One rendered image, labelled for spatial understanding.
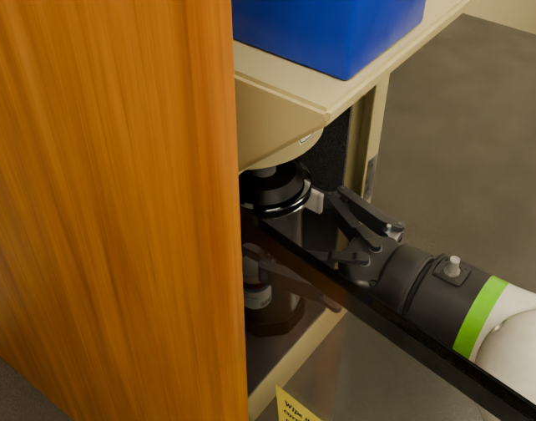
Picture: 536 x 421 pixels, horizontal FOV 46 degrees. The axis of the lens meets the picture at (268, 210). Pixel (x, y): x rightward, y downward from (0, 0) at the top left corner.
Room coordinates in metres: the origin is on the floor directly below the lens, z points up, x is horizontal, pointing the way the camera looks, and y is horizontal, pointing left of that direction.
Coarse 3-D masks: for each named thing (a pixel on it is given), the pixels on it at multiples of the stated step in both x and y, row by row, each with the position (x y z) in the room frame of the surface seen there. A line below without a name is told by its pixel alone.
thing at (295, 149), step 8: (312, 136) 0.53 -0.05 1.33; (320, 136) 0.54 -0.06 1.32; (296, 144) 0.51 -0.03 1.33; (304, 144) 0.52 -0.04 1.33; (312, 144) 0.52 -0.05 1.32; (280, 152) 0.50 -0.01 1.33; (288, 152) 0.50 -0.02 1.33; (296, 152) 0.51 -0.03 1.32; (304, 152) 0.51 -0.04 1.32; (264, 160) 0.49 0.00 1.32; (272, 160) 0.49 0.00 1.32; (280, 160) 0.49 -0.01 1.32; (288, 160) 0.50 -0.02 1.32; (248, 168) 0.48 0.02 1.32; (256, 168) 0.49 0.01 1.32
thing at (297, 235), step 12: (300, 192) 0.53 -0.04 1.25; (240, 204) 0.51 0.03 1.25; (276, 204) 0.51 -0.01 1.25; (288, 204) 0.51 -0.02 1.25; (288, 216) 0.52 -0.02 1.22; (300, 216) 0.53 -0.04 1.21; (276, 228) 0.51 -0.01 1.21; (288, 228) 0.52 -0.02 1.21; (300, 228) 0.53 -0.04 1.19; (300, 240) 0.53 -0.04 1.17
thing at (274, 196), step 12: (264, 168) 0.54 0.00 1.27; (276, 168) 0.56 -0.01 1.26; (288, 168) 0.56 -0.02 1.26; (300, 168) 0.57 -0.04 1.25; (240, 180) 0.54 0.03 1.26; (252, 180) 0.54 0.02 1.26; (264, 180) 0.53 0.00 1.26; (276, 180) 0.53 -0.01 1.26; (288, 180) 0.53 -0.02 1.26; (300, 180) 0.54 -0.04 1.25; (240, 192) 0.52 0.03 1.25; (252, 192) 0.52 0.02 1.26; (264, 192) 0.52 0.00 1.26; (276, 192) 0.52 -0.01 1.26; (288, 192) 0.52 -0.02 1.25; (252, 204) 0.51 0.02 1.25; (264, 204) 0.51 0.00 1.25
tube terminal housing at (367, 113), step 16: (384, 80) 0.61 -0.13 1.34; (368, 96) 0.63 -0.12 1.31; (384, 96) 0.62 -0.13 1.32; (352, 112) 0.62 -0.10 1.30; (368, 112) 0.63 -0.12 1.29; (352, 128) 0.62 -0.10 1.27; (368, 128) 0.63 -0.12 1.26; (352, 144) 0.62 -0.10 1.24; (368, 144) 0.60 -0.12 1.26; (352, 160) 0.63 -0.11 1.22; (368, 160) 0.60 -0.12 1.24; (352, 176) 0.63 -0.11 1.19
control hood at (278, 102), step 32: (448, 0) 0.44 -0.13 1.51; (416, 32) 0.39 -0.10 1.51; (256, 64) 0.35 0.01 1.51; (288, 64) 0.35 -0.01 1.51; (384, 64) 0.36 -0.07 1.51; (256, 96) 0.33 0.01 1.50; (288, 96) 0.32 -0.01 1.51; (320, 96) 0.31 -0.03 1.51; (352, 96) 0.32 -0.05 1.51; (256, 128) 0.33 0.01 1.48; (288, 128) 0.32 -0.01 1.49; (320, 128) 0.30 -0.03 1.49; (256, 160) 0.33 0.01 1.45
